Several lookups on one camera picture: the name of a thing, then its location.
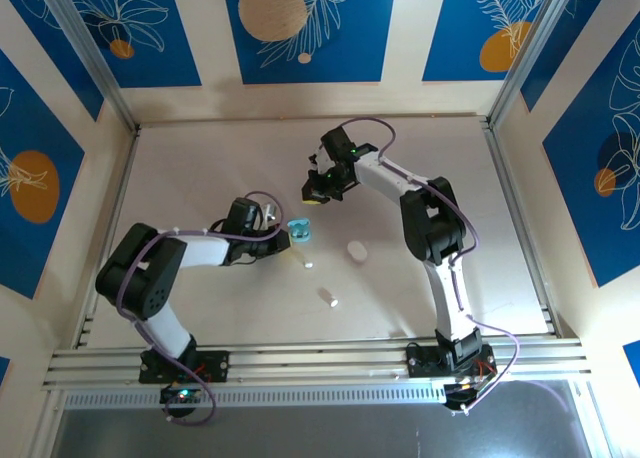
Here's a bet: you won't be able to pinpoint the blue panel beige circle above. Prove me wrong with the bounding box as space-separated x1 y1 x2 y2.
221 0 399 86

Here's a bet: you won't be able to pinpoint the grey glossy panel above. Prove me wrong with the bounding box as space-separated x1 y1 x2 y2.
49 377 614 458

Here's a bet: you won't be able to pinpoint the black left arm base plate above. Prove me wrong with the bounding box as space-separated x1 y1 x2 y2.
138 350 231 385

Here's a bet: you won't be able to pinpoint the blue panel white flower drawing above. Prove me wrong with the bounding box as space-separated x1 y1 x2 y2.
64 0 203 89

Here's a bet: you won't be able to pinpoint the blue panel orange circle fern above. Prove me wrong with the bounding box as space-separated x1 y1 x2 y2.
421 0 557 83

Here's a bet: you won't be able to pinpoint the white earbud charging case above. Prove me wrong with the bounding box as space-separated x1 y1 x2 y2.
346 240 369 266

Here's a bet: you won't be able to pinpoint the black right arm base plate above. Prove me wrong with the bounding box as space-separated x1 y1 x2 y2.
407 342 495 379

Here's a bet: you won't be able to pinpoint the aluminium frame post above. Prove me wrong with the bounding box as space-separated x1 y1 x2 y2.
485 0 577 129
35 0 141 131

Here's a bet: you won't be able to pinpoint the light blue earbud charging case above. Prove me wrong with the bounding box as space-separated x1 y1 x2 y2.
286 216 313 245

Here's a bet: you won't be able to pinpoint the aluminium table side rail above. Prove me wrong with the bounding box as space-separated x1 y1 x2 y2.
73 122 140 350
480 119 569 340

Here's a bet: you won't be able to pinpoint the aluminium mounting rail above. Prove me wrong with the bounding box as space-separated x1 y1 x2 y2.
42 335 586 392

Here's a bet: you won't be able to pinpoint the blue panel large orange oval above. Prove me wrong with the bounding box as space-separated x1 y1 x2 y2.
0 49 86 300

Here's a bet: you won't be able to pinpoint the slotted grey cable duct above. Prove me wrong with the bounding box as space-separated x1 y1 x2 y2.
64 381 451 409

